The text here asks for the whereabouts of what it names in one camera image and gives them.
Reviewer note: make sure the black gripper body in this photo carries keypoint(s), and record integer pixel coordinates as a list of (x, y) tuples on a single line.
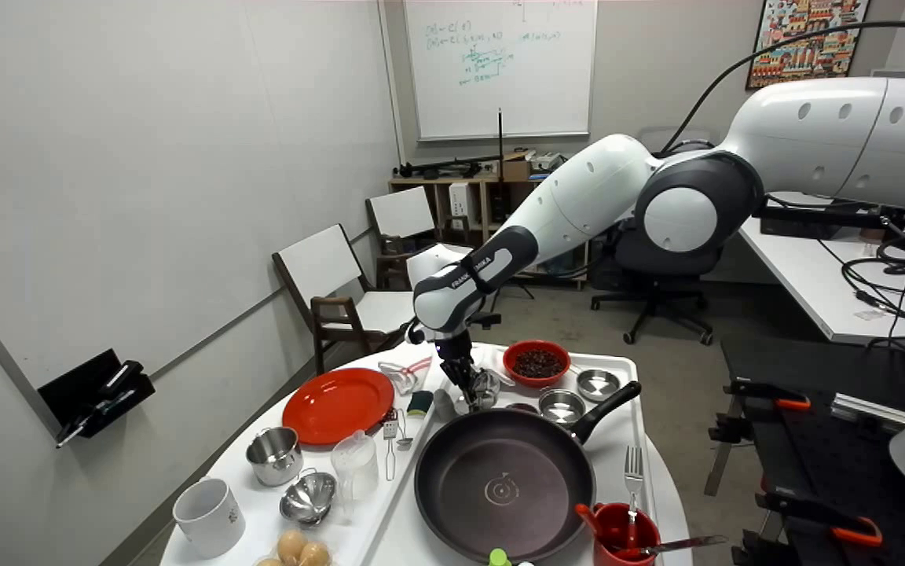
[(459, 366)]

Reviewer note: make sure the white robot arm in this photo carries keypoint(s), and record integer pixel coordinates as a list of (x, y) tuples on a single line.
[(820, 136)]

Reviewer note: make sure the small silver pot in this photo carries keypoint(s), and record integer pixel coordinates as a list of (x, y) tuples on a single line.
[(560, 407), (599, 384)]

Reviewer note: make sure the green sponge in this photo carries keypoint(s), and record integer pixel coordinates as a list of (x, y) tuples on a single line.
[(419, 402)]

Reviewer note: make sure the red bowl of coffee beans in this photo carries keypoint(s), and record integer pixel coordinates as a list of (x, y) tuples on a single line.
[(534, 362)]

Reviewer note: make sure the small white bottle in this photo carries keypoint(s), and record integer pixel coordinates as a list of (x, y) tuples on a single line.
[(391, 429)]

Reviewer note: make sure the black frying pan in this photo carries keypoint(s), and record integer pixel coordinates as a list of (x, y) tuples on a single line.
[(511, 477)]

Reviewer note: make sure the red plate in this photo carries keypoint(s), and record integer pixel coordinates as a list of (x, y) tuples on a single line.
[(337, 402)]

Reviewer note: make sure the white folding chair far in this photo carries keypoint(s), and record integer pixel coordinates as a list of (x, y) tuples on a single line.
[(409, 240)]

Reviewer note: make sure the white folding chair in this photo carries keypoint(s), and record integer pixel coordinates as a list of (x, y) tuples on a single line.
[(337, 298), (409, 240)]

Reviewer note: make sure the clear plastic cup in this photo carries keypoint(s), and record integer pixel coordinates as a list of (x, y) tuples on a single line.
[(357, 467)]

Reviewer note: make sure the white folding chair near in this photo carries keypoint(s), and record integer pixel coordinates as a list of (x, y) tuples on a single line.
[(337, 298)]

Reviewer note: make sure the silver fork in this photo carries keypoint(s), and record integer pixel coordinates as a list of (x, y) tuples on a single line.
[(636, 487)]

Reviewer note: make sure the silver cup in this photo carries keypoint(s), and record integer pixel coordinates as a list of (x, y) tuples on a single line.
[(276, 458)]

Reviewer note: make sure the silver bowl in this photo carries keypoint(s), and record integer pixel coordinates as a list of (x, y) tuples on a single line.
[(308, 498)]

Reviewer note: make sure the black office chair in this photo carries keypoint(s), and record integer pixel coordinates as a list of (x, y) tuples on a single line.
[(636, 272)]

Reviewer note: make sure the red mug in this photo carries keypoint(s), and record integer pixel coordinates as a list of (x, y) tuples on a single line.
[(622, 535)]

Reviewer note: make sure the bread rolls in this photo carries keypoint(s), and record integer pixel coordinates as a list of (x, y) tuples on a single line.
[(297, 548)]

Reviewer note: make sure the white mug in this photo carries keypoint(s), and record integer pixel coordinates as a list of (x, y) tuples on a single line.
[(208, 518)]

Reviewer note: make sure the whiteboard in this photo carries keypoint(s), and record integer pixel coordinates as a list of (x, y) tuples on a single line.
[(500, 68)]

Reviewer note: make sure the white desk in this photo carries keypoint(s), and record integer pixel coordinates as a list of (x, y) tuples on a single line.
[(839, 283)]

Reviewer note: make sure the black wall holder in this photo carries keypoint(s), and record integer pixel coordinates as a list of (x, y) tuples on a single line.
[(96, 394)]

